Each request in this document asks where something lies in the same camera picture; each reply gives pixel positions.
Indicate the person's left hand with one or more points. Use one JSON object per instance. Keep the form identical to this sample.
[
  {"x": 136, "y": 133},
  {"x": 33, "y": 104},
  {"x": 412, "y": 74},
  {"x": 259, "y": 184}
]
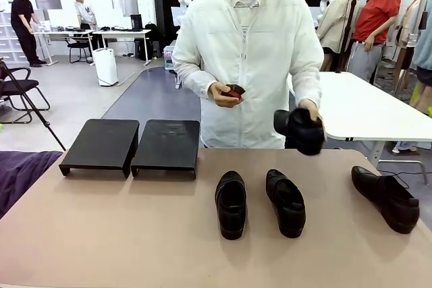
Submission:
[{"x": 310, "y": 106}]

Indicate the person's right hand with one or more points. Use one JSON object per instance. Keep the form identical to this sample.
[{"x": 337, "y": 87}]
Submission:
[{"x": 217, "y": 94}]

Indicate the small red black object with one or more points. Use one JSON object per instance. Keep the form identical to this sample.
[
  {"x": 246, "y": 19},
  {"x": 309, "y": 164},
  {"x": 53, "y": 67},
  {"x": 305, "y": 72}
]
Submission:
[{"x": 236, "y": 93}]

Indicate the black heeled leather shoe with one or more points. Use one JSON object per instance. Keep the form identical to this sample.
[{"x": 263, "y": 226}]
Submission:
[
  {"x": 303, "y": 136},
  {"x": 374, "y": 187}
]

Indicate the person's left forearm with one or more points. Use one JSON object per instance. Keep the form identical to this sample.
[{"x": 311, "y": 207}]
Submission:
[{"x": 308, "y": 85}]

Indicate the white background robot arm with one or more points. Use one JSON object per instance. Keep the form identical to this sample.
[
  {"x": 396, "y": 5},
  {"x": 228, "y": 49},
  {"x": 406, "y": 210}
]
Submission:
[{"x": 185, "y": 0}]

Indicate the person's right forearm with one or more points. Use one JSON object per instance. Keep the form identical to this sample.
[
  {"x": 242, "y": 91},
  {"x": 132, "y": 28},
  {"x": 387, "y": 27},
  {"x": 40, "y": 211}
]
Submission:
[{"x": 192, "y": 79}]

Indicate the black metal shoe stand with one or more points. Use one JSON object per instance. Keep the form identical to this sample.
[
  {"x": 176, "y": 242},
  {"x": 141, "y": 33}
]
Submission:
[
  {"x": 168, "y": 146},
  {"x": 101, "y": 143}
]

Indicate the person in white jacket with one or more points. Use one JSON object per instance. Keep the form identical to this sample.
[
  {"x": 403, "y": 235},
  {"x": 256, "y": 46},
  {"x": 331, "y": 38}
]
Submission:
[{"x": 253, "y": 48}]

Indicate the lit computer case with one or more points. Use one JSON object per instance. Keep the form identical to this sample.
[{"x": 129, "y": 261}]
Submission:
[{"x": 168, "y": 57}]

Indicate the large white table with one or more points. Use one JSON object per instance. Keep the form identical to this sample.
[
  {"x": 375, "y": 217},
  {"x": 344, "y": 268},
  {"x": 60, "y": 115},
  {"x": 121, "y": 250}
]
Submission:
[{"x": 371, "y": 109}]

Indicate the dark gray floor mat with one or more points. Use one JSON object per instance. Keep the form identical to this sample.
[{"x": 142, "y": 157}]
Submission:
[{"x": 152, "y": 99}]

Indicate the black backpack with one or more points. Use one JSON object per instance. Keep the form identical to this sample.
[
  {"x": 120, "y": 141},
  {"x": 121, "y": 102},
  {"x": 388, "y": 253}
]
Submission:
[{"x": 152, "y": 31}]

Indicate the black computer tower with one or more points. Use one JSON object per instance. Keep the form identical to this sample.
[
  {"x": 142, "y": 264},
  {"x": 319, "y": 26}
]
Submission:
[{"x": 136, "y": 22}]

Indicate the neon yellow garment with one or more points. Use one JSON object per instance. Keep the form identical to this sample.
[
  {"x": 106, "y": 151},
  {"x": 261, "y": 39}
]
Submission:
[{"x": 418, "y": 94}]

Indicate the white office desk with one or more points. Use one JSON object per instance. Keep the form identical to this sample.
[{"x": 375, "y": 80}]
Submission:
[
  {"x": 67, "y": 31},
  {"x": 121, "y": 31}
]

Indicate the white air purifier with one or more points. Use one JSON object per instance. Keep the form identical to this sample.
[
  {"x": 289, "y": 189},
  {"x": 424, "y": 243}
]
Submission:
[{"x": 105, "y": 65}]

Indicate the light blue hanging garment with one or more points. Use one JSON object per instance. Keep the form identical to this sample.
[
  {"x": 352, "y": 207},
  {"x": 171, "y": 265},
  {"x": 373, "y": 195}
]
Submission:
[{"x": 424, "y": 48}]

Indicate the beige hanging garment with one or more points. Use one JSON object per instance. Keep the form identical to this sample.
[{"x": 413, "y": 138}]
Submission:
[{"x": 406, "y": 21}]

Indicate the black office chair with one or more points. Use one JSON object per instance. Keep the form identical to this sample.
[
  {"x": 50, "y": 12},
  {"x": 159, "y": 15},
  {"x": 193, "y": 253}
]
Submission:
[{"x": 79, "y": 48}]

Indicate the person in white shirt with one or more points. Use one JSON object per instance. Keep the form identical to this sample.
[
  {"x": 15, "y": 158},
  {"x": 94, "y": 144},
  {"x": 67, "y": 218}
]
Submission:
[{"x": 82, "y": 11}]

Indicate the black tripod with knob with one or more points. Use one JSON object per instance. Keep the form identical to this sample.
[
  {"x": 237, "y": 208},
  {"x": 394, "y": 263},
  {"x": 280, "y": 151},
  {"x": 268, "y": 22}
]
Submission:
[{"x": 33, "y": 110}]

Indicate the person in black clothes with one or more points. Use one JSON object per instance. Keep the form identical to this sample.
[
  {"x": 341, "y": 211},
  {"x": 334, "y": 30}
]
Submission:
[{"x": 22, "y": 21}]

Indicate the purple cloth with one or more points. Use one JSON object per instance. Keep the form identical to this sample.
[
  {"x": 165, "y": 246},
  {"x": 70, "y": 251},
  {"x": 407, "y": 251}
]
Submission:
[{"x": 20, "y": 173}]

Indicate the white drawer cabinet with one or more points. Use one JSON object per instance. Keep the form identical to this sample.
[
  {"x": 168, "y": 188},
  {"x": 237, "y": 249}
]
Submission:
[{"x": 6, "y": 31}]

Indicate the tall black camera tripod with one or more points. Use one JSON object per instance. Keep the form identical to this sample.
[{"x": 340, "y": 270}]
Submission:
[{"x": 347, "y": 31}]

